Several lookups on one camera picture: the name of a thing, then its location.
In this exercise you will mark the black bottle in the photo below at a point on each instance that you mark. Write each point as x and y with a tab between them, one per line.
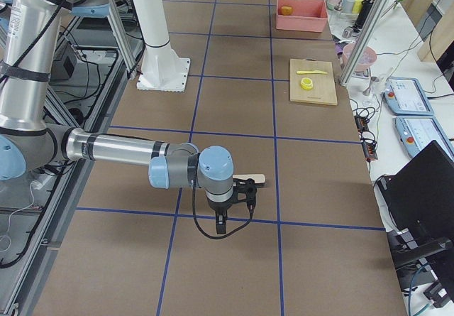
362	16

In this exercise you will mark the black monitor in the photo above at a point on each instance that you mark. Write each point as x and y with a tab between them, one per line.
420	199

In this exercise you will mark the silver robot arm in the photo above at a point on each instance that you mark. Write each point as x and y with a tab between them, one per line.
27	142

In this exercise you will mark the pink bowl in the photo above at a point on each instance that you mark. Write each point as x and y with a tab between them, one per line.
366	60

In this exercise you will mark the black power strip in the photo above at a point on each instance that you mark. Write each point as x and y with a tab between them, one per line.
367	138

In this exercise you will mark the brown toy potato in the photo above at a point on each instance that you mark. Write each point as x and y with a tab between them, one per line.
286	10

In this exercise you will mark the lower blue teach pendant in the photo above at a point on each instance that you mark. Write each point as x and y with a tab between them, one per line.
416	132

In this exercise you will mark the yellow plastic knife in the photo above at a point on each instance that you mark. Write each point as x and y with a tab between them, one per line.
311	72

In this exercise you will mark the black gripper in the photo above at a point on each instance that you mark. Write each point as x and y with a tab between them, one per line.
219	209

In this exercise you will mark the upper blue teach pendant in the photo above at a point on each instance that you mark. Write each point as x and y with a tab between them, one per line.
405	96

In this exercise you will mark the aluminium frame post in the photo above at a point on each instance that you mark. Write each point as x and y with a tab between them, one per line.
359	47

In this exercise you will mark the bamboo cutting board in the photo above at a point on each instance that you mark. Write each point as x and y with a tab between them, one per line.
324	91

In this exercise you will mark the blue teach pendant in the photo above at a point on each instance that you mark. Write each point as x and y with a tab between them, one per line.
416	132
405	96

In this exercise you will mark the pink plastic bin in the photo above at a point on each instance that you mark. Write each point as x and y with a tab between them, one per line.
308	16

